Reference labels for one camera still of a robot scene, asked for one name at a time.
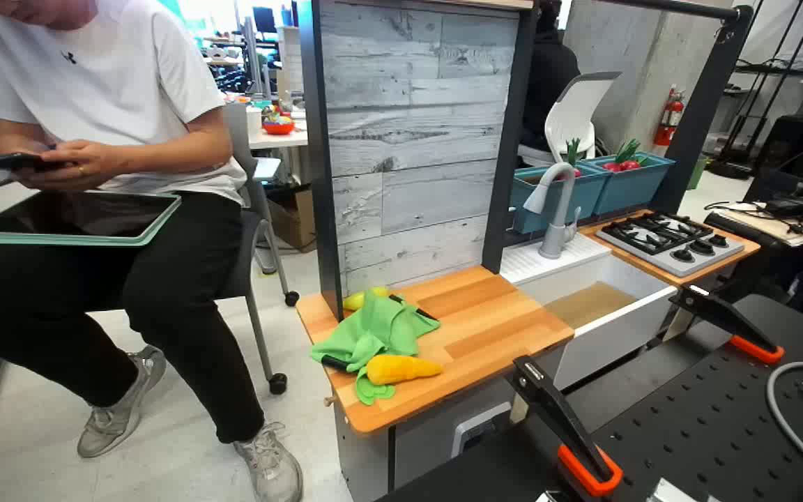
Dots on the yellow green toy fruit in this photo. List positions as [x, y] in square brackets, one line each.
[354, 300]

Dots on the green cloth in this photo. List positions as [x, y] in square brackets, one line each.
[383, 331]

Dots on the wooden butcher block countertop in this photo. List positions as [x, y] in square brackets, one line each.
[485, 324]

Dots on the grey wood plank backsplash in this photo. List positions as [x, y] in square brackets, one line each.
[410, 141]

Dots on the cardboard box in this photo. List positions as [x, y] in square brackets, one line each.
[294, 218]

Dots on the orange toy carrot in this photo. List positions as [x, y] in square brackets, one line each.
[396, 368]

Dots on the grey office chair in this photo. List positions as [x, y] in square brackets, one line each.
[251, 233]

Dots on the red bowl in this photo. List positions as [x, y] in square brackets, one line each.
[279, 127]

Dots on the blue plastic bin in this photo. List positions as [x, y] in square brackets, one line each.
[634, 190]
[587, 190]

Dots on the grey cabinet with drawer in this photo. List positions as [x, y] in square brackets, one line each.
[419, 447]

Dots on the white curved panel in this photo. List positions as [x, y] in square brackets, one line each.
[577, 113]

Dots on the white toy sink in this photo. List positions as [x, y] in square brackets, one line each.
[606, 350]

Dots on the person in black clothes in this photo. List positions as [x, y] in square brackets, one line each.
[549, 73]

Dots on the toy gas stove top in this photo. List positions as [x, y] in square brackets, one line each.
[669, 244]

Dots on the red fire extinguisher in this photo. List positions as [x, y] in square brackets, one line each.
[669, 120]

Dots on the seated person white shirt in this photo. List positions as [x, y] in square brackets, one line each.
[111, 84]

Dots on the tablet with teal case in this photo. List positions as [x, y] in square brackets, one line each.
[67, 216]

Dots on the wooden stove base board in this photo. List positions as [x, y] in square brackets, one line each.
[747, 247]

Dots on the black smartphone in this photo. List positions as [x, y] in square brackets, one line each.
[12, 163]

